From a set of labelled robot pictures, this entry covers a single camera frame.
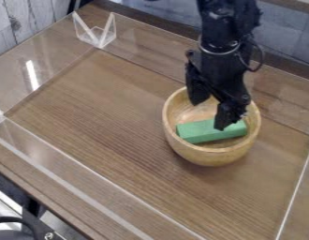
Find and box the clear acrylic tray wall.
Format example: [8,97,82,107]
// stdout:
[0,111,206,240]

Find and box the wooden bowl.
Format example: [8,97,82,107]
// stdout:
[162,87,261,167]

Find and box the green rectangular block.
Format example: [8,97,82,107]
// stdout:
[176,119,248,144]

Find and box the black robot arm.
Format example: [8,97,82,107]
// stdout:
[185,0,261,130]

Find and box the clear acrylic corner bracket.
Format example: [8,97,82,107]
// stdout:
[72,12,116,49]

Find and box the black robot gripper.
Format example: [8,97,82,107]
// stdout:
[185,44,252,131]

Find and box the black metal table clamp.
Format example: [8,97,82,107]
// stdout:
[0,173,65,240]

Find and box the black cable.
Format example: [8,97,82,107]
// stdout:
[0,216,26,229]

